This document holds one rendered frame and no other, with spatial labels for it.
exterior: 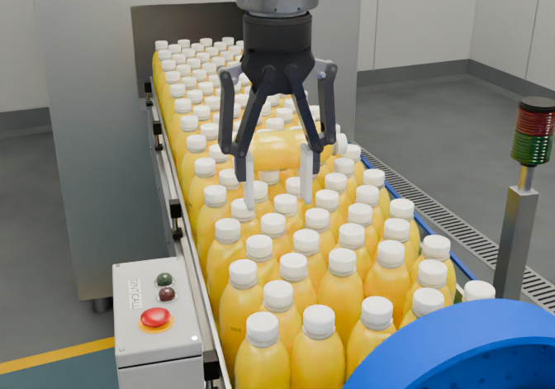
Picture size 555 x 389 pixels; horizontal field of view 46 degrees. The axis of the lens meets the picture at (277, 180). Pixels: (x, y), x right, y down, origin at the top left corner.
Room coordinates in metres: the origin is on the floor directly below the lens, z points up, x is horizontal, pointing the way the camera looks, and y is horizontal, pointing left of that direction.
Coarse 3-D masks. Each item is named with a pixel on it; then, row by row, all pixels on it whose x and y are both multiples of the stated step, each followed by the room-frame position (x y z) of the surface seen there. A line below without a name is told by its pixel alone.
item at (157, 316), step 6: (144, 312) 0.66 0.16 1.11; (150, 312) 0.66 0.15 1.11; (156, 312) 0.66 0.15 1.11; (162, 312) 0.66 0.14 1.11; (168, 312) 0.66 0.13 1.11; (144, 318) 0.65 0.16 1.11; (150, 318) 0.65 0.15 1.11; (156, 318) 0.65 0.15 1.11; (162, 318) 0.65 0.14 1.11; (168, 318) 0.65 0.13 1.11; (144, 324) 0.64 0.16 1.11; (150, 324) 0.64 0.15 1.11; (156, 324) 0.64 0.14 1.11; (162, 324) 0.64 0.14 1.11
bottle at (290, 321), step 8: (264, 304) 0.72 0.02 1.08; (272, 312) 0.71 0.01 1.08; (280, 312) 0.71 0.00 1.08; (288, 312) 0.71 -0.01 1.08; (296, 312) 0.72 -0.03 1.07; (280, 320) 0.70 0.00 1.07; (288, 320) 0.70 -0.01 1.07; (296, 320) 0.71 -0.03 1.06; (280, 328) 0.69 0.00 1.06; (288, 328) 0.70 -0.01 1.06; (296, 328) 0.70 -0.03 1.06; (280, 336) 0.69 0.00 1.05; (288, 336) 0.69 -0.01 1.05; (288, 344) 0.69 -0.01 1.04; (288, 352) 0.69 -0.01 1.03
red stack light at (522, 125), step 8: (520, 112) 1.02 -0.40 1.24; (528, 112) 1.01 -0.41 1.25; (536, 112) 1.01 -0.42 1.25; (552, 112) 1.01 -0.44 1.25; (520, 120) 1.02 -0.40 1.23; (528, 120) 1.01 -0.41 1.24; (536, 120) 1.00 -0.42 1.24; (544, 120) 1.00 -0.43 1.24; (552, 120) 1.00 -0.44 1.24; (520, 128) 1.02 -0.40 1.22; (528, 128) 1.01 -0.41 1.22; (536, 128) 1.00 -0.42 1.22; (544, 128) 1.00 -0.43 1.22; (552, 128) 1.00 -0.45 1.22
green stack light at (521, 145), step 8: (520, 136) 1.02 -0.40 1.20; (528, 136) 1.01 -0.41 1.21; (536, 136) 1.00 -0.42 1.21; (544, 136) 1.00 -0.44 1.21; (552, 136) 1.01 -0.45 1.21; (512, 144) 1.03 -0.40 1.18; (520, 144) 1.01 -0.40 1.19; (528, 144) 1.01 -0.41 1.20; (536, 144) 1.00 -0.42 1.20; (544, 144) 1.00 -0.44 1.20; (552, 144) 1.01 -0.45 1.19; (512, 152) 1.03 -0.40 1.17; (520, 152) 1.01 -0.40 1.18; (528, 152) 1.00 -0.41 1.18; (536, 152) 1.00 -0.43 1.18; (544, 152) 1.00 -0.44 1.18; (520, 160) 1.01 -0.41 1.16; (528, 160) 1.00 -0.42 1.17; (536, 160) 1.00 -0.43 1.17; (544, 160) 1.00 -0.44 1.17
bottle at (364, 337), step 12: (360, 324) 0.69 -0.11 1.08; (360, 336) 0.67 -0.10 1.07; (372, 336) 0.66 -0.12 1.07; (384, 336) 0.66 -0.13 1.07; (348, 348) 0.68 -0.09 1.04; (360, 348) 0.66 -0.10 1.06; (372, 348) 0.66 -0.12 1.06; (348, 360) 0.68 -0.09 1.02; (360, 360) 0.66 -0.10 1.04; (348, 372) 0.68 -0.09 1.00
